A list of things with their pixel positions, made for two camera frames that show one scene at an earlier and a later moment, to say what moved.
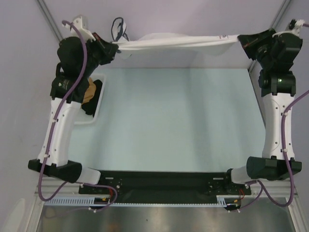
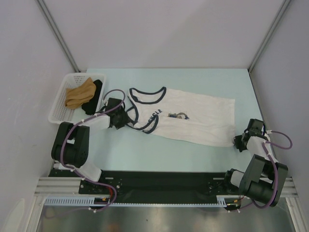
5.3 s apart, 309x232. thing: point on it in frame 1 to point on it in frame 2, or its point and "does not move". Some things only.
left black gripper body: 96,52 to 122,118
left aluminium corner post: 50,20 does not move
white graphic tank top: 164,42 to 185,116
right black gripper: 249,42 to 237,143
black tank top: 90,107 does not move
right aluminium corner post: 283,7 does not move
